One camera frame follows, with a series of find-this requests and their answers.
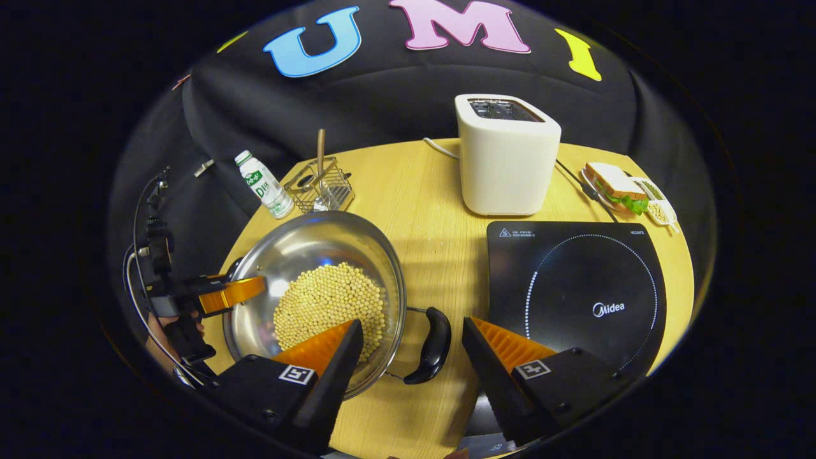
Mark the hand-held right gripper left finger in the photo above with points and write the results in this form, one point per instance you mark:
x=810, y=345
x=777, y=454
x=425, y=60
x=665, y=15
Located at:
x=319, y=395

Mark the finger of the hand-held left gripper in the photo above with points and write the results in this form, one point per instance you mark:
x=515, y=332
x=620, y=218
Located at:
x=239, y=292

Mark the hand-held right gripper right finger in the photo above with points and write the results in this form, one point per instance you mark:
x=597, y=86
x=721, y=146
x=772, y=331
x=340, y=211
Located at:
x=503, y=395

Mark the stainless steel pot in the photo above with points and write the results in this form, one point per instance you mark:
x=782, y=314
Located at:
x=306, y=242

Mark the pile of soybeans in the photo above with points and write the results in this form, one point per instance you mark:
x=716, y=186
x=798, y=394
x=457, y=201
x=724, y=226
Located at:
x=325, y=299

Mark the black induction cooktop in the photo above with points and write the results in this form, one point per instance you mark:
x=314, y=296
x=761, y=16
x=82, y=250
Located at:
x=574, y=280

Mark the silver cloth clip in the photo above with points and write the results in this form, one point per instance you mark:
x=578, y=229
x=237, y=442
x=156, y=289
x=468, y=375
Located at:
x=204, y=167

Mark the white green-label drink bottle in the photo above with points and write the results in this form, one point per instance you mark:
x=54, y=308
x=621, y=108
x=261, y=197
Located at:
x=264, y=185

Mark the pink cloth clip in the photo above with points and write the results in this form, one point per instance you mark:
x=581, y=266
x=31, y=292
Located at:
x=182, y=81

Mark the white toaster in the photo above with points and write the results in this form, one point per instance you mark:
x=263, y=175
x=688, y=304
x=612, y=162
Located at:
x=507, y=166

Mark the sandwich with lettuce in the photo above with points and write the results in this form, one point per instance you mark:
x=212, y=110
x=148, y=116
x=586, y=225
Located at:
x=615, y=185

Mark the white divided snack dish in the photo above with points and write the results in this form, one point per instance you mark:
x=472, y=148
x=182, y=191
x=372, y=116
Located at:
x=660, y=207

